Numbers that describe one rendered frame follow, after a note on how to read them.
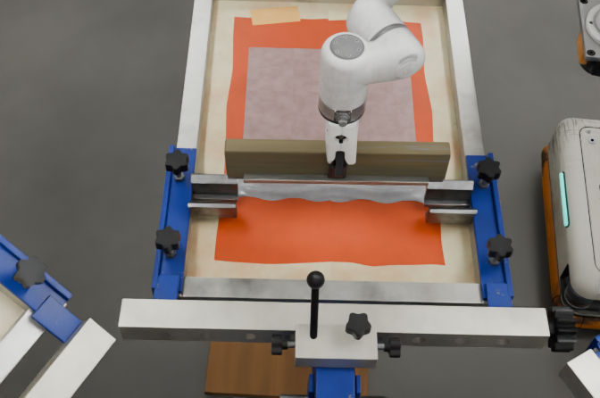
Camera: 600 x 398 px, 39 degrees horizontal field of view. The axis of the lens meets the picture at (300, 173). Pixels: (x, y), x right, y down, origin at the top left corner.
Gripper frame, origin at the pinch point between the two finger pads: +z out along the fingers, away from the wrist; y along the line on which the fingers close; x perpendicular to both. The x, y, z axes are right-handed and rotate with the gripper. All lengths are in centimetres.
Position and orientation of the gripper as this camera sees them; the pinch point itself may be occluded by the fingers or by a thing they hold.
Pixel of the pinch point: (337, 161)
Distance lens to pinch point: 147.3
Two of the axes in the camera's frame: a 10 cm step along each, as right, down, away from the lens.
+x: -10.0, -0.2, 0.0
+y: 0.1, -8.2, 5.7
